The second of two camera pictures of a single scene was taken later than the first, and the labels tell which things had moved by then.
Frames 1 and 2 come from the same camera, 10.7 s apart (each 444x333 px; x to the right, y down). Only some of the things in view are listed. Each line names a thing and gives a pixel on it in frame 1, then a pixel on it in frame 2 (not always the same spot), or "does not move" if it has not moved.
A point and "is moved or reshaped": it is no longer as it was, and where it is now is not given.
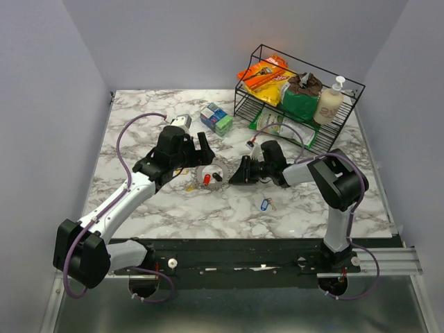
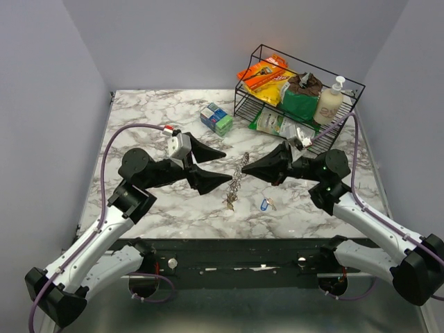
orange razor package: x=257 y=75 does not move
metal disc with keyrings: x=212 y=177 is moved or reshaped
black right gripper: x=243 y=174 to x=275 y=168
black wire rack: x=295 y=98 does not move
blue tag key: x=266 y=202 does not move
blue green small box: x=216 y=119 does not move
